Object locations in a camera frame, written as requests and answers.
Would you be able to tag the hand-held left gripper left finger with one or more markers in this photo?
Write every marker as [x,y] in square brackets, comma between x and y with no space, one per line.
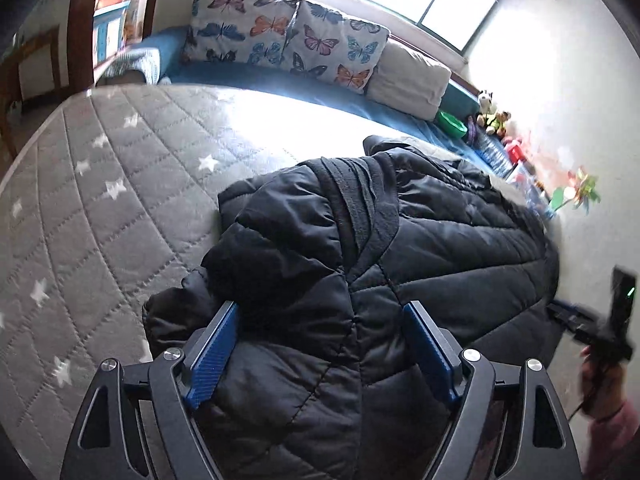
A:
[212,355]

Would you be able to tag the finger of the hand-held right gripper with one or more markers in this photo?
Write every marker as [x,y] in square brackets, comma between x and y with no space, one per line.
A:
[567,312]

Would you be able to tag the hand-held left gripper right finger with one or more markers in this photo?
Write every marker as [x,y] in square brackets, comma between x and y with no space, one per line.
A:
[430,355]

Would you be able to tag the black puffer jacket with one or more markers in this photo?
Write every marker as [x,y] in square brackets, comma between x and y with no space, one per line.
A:
[310,270]

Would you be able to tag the person's right forearm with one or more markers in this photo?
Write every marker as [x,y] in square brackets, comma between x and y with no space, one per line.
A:
[617,440]

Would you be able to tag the person's right hand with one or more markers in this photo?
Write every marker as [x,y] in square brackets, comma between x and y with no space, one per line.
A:
[600,380]

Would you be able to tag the colourful toy pinwheel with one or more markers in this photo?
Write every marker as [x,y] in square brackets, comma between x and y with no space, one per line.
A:
[575,192]

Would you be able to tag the red toy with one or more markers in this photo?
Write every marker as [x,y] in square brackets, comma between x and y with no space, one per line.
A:
[515,152]

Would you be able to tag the grey star-quilted mattress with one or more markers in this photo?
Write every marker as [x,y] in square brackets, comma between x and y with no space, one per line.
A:
[125,210]

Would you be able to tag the clear plastic bottle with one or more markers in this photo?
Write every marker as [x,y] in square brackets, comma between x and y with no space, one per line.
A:
[492,152]

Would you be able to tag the plush toys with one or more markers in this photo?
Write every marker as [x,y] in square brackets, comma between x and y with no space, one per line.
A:
[492,112]

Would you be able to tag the green plastic bowl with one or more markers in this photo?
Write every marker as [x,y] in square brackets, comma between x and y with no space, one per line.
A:
[452,122]

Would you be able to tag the teal cushion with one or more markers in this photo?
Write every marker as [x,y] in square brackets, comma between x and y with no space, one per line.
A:
[462,97]

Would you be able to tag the white cushion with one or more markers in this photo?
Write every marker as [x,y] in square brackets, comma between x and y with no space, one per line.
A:
[407,80]

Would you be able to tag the blue daybed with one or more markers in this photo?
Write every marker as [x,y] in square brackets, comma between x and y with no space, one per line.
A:
[320,90]

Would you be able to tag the teal quilted cloth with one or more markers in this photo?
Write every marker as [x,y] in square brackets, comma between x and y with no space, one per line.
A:
[135,62]

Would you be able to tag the butterfly print pillow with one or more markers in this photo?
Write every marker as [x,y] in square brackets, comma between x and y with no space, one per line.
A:
[335,45]
[240,27]

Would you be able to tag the blue cabinet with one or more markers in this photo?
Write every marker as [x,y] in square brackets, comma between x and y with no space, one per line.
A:
[110,32]

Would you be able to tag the wooden table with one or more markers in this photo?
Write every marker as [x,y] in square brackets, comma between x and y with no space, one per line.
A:
[30,70]

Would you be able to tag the dark wooden door frame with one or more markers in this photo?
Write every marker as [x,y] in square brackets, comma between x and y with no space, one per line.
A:
[82,25]

